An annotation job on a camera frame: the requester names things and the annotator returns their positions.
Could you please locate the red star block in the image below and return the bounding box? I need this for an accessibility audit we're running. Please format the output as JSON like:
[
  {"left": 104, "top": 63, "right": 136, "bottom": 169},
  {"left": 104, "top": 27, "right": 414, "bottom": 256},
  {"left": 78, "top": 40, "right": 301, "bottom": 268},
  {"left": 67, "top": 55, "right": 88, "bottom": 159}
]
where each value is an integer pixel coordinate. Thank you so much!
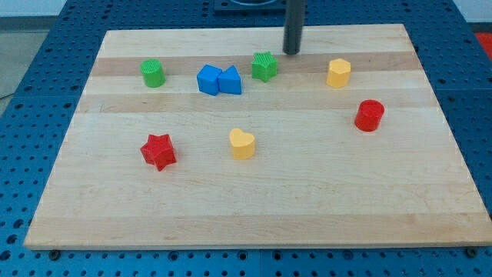
[{"left": 140, "top": 134, "right": 177, "bottom": 172}]

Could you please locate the wooden board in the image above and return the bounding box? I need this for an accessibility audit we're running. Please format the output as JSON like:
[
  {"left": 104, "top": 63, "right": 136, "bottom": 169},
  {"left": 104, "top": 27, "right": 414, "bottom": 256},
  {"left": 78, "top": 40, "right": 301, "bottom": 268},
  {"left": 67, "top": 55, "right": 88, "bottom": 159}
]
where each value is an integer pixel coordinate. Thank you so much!
[{"left": 24, "top": 24, "right": 491, "bottom": 250}]

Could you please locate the green star block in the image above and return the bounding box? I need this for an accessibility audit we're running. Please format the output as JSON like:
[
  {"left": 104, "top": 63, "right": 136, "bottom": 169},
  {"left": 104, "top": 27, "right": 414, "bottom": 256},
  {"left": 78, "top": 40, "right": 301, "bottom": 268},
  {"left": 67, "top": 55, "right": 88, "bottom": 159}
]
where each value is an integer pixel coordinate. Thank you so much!
[{"left": 251, "top": 52, "right": 278, "bottom": 82}]

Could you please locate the yellow heart block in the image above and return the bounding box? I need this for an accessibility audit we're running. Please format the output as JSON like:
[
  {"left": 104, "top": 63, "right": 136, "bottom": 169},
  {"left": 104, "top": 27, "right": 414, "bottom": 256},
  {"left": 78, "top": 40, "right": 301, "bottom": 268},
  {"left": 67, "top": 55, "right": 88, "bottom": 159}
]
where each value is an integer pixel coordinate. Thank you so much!
[{"left": 229, "top": 128, "right": 256, "bottom": 160}]

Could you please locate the red cylinder block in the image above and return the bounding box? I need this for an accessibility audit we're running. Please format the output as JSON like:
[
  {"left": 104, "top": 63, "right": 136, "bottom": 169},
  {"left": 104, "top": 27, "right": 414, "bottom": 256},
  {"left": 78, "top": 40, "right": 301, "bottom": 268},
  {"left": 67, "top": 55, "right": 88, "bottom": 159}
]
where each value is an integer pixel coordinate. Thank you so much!
[{"left": 354, "top": 99, "right": 385, "bottom": 132}]

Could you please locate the green cylinder block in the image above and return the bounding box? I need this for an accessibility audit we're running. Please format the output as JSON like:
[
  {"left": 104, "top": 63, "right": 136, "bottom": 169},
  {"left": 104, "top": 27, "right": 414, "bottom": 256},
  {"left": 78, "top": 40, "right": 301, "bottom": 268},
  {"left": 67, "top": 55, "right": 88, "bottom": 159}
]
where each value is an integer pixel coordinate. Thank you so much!
[{"left": 140, "top": 59, "right": 165, "bottom": 88}]

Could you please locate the yellow hexagon block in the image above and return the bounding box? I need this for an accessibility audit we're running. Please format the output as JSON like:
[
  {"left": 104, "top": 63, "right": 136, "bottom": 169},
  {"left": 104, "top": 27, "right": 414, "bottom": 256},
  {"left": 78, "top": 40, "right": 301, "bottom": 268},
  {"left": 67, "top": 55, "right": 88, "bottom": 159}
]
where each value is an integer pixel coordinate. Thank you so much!
[{"left": 326, "top": 58, "right": 351, "bottom": 88}]

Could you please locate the blue cube block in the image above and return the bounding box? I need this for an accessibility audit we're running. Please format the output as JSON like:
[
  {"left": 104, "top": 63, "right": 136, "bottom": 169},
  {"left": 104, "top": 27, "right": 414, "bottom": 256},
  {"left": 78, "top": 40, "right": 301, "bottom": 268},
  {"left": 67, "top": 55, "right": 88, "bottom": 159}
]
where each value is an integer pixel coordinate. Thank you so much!
[{"left": 197, "top": 65, "right": 222, "bottom": 96}]

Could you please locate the blue triangle block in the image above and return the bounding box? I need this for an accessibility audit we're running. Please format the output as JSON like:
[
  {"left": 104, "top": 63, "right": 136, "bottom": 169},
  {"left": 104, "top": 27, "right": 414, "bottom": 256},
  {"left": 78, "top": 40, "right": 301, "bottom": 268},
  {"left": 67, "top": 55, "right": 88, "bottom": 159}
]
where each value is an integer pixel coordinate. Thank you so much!
[{"left": 218, "top": 65, "right": 242, "bottom": 95}]

